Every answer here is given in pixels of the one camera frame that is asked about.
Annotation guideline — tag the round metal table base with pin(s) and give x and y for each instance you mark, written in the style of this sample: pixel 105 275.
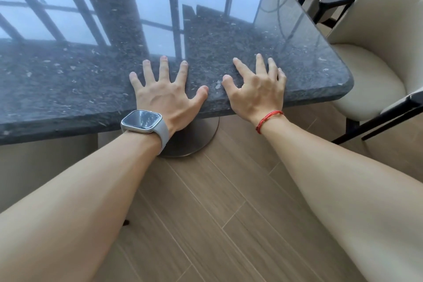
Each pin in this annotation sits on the round metal table base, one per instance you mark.
pixel 193 139

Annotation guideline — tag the person's left little finger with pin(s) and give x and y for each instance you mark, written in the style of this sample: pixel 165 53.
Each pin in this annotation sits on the person's left little finger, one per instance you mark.
pixel 135 82

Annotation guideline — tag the person's left forearm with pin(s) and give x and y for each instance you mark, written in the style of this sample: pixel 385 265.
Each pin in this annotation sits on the person's left forearm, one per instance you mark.
pixel 76 205

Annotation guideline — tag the person's left hand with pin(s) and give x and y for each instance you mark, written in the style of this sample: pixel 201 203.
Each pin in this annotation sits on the person's left hand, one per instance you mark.
pixel 163 98

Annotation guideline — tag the person's left middle finger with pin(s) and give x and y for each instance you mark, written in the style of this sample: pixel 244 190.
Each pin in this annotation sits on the person's left middle finger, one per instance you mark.
pixel 164 68

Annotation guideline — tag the person's right hand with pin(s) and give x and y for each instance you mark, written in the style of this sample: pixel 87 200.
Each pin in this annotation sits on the person's right hand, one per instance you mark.
pixel 256 93

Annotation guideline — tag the silver smartwatch with grey band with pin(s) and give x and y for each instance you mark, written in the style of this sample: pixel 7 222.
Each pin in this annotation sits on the silver smartwatch with grey band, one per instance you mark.
pixel 145 124

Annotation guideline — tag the person's right thumb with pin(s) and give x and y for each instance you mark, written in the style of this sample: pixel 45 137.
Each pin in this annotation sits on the person's right thumb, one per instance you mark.
pixel 231 84

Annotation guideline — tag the person's left thumb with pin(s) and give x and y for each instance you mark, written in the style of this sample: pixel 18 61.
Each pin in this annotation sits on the person's left thumb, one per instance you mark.
pixel 198 96

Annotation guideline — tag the person's right forearm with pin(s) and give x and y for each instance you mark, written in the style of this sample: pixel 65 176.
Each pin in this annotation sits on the person's right forearm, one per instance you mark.
pixel 343 192

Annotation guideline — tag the person's right little finger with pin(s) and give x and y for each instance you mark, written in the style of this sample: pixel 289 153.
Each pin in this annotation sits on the person's right little finger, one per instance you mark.
pixel 282 77

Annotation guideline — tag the person's right middle finger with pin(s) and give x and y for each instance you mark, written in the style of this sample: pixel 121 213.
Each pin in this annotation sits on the person's right middle finger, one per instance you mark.
pixel 260 63

